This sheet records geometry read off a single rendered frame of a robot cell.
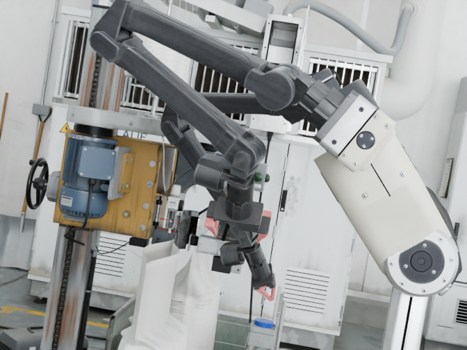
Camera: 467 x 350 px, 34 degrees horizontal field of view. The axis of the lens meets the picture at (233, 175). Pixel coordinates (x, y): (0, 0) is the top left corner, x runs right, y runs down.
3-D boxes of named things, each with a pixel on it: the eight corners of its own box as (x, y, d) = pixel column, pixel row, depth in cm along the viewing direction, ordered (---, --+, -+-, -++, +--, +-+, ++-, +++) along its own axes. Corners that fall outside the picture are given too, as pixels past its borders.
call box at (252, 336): (272, 349, 230) (275, 330, 230) (247, 344, 231) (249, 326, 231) (273, 343, 238) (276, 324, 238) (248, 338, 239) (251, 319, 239)
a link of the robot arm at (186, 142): (169, 117, 217) (185, 110, 227) (156, 128, 220) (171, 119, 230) (254, 240, 219) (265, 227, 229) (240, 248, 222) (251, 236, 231)
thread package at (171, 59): (171, 85, 224) (181, 28, 223) (117, 76, 225) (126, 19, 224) (181, 89, 240) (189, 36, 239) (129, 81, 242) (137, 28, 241)
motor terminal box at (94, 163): (110, 188, 223) (116, 150, 223) (76, 184, 220) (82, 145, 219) (105, 185, 231) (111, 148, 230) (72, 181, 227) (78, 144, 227)
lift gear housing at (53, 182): (58, 205, 253) (63, 172, 253) (42, 202, 254) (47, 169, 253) (68, 202, 264) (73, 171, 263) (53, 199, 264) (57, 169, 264)
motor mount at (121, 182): (115, 201, 227) (124, 148, 226) (94, 197, 227) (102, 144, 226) (136, 195, 255) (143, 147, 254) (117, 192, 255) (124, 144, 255)
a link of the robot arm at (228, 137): (96, 24, 154) (122, 18, 163) (83, 46, 156) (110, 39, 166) (258, 160, 150) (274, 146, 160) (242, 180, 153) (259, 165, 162)
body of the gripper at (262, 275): (254, 292, 227) (246, 272, 224) (253, 273, 236) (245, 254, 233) (274, 286, 226) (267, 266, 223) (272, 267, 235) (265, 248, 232)
